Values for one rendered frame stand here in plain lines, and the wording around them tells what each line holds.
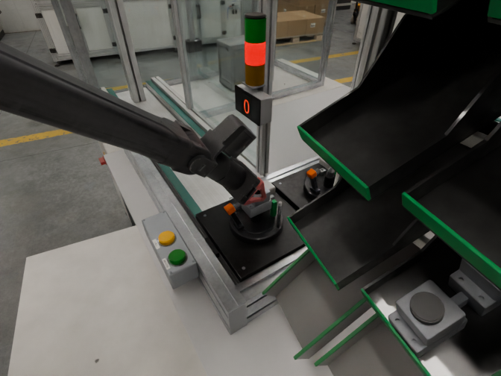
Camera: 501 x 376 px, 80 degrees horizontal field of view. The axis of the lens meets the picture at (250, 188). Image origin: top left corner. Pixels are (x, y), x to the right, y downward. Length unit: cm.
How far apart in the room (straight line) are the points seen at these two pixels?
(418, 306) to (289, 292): 32
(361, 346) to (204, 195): 62
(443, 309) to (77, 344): 72
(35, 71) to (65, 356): 62
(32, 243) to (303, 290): 209
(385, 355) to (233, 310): 29
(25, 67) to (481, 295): 51
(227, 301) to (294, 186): 41
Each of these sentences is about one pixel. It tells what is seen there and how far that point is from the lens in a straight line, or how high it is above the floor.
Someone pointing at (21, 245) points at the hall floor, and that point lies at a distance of 250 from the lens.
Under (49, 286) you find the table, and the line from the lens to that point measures 96.
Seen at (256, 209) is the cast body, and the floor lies 105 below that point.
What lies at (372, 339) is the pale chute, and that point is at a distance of 57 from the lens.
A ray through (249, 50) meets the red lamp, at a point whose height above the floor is 134.
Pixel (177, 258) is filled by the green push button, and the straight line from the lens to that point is 74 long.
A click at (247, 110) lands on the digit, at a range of 83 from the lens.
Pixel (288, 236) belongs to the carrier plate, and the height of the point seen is 97.
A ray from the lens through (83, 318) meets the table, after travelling 86.
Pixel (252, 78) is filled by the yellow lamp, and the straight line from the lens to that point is 79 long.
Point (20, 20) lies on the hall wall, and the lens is 867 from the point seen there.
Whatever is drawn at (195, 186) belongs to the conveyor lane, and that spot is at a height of 92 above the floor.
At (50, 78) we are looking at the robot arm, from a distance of 37.
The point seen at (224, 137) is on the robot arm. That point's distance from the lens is 54.
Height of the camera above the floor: 155
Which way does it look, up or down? 40 degrees down
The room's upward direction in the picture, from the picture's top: straight up
